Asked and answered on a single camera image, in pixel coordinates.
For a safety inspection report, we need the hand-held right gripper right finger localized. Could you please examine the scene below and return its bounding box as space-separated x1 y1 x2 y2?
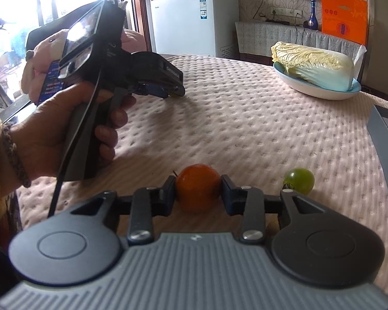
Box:
220 174 341 245

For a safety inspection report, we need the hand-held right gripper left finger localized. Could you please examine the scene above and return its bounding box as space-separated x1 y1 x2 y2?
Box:
69 176 177 246

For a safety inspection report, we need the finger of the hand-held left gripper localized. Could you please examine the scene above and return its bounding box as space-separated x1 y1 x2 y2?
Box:
136 82 167 99

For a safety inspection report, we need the orange mandarin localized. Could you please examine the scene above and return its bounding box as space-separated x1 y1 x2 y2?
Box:
175 164 221 213

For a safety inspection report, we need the small green jujube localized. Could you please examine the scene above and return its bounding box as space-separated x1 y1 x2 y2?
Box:
283 167 315 196

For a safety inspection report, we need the grey-rimmed white box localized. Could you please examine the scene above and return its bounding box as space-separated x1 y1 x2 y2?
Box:
368 104 388 298

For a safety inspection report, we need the person's left hand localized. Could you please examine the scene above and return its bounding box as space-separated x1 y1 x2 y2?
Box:
10 81 137 188

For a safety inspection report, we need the pink plush toy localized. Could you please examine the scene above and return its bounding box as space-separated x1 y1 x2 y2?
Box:
20 27 147 104

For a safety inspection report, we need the beige quilted blanket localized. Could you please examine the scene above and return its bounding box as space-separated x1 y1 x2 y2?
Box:
16 55 388 268

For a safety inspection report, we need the white chest freezer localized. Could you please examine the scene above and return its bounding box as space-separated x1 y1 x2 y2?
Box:
149 0 240 59

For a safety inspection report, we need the wooden television cabinet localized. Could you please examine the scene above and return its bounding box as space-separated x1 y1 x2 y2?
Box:
237 52 274 66

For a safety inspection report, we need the white lace cabinet cloth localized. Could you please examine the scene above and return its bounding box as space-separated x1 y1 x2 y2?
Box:
235 21 363 62

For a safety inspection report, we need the white blue-rimmed plate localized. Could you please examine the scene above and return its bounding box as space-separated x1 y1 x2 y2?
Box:
273 62 362 100

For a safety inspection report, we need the napa cabbage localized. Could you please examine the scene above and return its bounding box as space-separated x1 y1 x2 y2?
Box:
271 41 356 91

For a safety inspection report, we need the blue glass bottle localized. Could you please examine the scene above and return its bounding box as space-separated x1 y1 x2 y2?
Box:
303 0 322 30

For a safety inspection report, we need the orange gift box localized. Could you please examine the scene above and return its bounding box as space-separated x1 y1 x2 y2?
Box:
321 0 368 46

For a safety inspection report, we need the brown braided bracelet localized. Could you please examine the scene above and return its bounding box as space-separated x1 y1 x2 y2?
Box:
1 122 32 188

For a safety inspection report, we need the white wall socket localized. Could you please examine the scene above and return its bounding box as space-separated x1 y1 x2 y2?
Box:
271 6 302 17

